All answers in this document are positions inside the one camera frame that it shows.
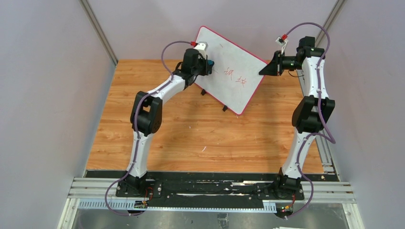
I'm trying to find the blue black eraser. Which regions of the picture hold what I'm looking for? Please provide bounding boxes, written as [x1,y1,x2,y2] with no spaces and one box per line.
[206,60,214,75]

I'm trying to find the pink framed whiteboard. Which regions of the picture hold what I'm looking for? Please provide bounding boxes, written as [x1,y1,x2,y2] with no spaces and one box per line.
[195,26,267,115]

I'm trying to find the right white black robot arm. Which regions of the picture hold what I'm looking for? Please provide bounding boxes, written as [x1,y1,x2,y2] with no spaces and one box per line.
[258,36,335,199]

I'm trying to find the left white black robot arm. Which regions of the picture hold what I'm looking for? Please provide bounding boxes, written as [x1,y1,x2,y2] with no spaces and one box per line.
[118,46,214,197]

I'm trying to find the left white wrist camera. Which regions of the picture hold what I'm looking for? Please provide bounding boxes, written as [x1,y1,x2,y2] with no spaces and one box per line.
[191,42,208,59]

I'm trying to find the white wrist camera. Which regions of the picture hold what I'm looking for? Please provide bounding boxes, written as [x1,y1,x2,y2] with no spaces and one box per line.
[191,42,208,59]
[276,34,288,54]

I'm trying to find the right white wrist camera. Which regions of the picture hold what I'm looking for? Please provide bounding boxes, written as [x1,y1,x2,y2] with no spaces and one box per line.
[276,34,288,54]

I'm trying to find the wire whiteboard stand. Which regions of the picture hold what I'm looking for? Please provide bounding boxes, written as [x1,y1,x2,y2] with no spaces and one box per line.
[200,89,228,112]

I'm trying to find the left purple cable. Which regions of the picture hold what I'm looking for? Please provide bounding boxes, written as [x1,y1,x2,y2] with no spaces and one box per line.
[104,40,197,217]

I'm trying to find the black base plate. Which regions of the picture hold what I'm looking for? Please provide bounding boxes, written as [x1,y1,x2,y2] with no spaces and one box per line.
[116,172,304,209]

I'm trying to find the aluminium frame rails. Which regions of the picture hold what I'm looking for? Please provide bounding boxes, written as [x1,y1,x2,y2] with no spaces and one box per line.
[58,60,362,229]

